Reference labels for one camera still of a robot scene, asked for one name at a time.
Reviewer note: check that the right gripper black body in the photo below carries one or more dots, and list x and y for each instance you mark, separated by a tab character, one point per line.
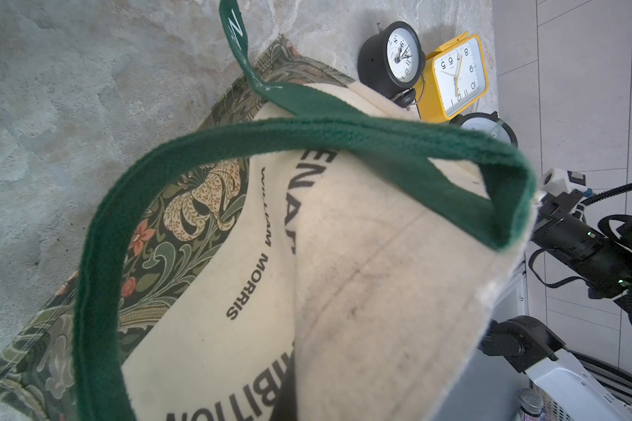
600	262

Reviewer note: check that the black and white alarm clock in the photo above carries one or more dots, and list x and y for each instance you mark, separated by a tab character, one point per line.
490	124

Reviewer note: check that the yellow square alarm clock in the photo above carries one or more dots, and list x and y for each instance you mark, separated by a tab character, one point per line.
454	78

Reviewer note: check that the black twin-bell alarm clock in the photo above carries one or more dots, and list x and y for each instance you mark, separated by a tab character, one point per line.
392	62

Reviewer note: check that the beige canvas tote bag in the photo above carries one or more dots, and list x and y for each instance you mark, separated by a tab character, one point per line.
310	252

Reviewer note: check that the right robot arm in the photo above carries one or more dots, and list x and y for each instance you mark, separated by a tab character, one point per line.
562	378

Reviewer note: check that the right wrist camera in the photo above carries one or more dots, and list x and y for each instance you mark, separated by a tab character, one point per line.
557	181

